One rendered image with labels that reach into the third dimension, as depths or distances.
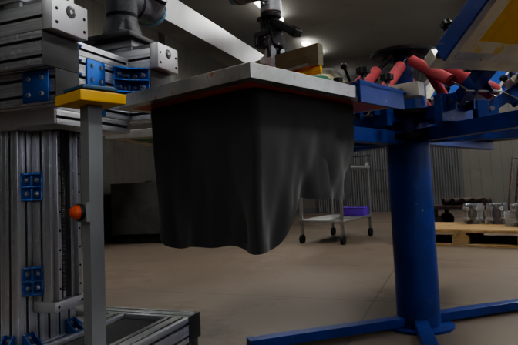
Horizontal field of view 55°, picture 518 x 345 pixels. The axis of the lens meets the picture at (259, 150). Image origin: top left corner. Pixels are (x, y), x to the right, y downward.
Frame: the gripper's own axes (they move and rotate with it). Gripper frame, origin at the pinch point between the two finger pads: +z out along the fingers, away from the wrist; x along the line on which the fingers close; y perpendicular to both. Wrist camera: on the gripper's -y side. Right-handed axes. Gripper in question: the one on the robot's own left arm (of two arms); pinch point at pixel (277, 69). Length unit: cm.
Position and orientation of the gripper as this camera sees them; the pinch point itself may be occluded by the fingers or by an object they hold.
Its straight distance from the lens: 174.6
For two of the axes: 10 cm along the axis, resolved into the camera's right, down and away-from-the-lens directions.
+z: 0.4, 10.0, -0.6
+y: -7.5, 0.7, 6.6
